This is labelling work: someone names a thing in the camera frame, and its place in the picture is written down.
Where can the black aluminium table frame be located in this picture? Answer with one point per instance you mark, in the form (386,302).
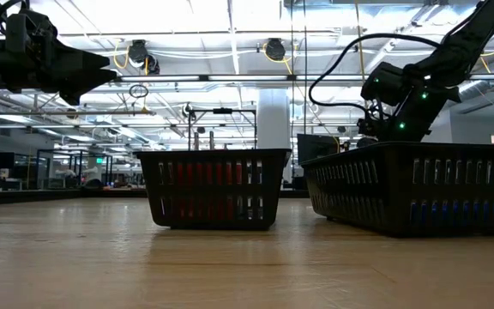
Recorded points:
(37,196)

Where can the black background rig frame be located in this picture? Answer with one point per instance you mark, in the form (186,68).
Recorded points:
(222,110)

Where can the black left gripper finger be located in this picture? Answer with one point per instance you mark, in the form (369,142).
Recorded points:
(84,58)
(86,83)

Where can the blue box with white label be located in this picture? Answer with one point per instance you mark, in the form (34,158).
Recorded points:
(433,211)

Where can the red plug charger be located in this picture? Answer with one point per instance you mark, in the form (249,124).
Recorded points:
(208,172)

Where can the small black slotted basket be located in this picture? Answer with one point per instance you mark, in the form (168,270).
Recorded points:
(212,153)

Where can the white building pillar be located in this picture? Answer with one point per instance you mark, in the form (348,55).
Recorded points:
(272,124)

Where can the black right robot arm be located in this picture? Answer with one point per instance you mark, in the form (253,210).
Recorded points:
(465,43)

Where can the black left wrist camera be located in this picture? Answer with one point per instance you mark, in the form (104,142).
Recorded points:
(30,34)

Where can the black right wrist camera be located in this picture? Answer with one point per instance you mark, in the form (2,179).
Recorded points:
(382,83)

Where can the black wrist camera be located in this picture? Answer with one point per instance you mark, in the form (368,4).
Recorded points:
(30,34)
(382,83)

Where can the long black slotted basket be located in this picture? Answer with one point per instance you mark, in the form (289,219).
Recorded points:
(401,189)

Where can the black perforated computer case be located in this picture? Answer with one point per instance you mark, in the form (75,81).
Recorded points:
(315,148)

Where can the silver ceiling duct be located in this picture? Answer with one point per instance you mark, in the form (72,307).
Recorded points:
(483,86)

